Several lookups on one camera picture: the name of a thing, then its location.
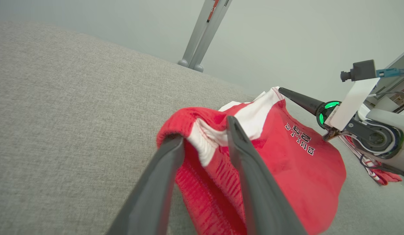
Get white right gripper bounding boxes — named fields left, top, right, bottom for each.
left=278, top=77, right=380, bottom=141

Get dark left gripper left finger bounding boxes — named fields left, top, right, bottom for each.
left=105, top=134, right=185, bottom=235

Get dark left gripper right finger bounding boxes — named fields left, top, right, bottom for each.
left=226, top=115, right=308, bottom=235

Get red and white jersey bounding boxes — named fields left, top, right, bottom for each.
left=156, top=86, right=347, bottom=235

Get grey robot torso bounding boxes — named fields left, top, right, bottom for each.
left=365, top=47, right=404, bottom=115

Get grey fabric sofa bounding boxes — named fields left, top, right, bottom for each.
left=0, top=21, right=404, bottom=235

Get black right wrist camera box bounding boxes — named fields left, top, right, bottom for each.
left=340, top=60, right=376, bottom=82

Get teal plug black camera cable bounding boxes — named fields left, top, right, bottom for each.
left=376, top=67, right=404, bottom=78

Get grey metal frame post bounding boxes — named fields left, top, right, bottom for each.
left=177, top=0, right=233, bottom=73

